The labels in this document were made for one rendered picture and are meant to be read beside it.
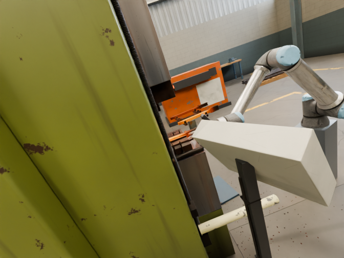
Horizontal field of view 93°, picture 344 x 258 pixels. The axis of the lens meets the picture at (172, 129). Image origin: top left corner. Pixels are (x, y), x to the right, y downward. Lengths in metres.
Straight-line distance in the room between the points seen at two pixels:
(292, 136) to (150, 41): 0.68
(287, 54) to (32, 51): 1.22
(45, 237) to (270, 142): 0.73
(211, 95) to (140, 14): 4.13
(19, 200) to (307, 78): 1.53
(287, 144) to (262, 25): 10.32
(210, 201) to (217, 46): 8.66
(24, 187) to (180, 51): 8.48
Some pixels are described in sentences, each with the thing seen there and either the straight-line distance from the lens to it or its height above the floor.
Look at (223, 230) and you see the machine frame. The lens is 1.42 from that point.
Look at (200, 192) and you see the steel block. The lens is 1.14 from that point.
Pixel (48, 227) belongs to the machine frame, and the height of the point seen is 1.07.
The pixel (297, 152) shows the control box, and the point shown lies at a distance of 0.42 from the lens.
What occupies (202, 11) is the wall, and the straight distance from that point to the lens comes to 9.48.
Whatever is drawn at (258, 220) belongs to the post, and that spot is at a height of 0.83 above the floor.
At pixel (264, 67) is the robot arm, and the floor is 1.22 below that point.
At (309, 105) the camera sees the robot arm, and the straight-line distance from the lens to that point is 1.75.
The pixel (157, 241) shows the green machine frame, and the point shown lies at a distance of 0.89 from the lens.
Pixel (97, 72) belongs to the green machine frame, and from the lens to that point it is 0.59.
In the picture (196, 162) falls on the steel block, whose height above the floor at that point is 0.87.
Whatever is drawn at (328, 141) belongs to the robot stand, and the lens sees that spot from 1.87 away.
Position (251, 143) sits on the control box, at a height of 1.17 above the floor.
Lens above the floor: 1.40
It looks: 18 degrees down
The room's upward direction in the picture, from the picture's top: 20 degrees counter-clockwise
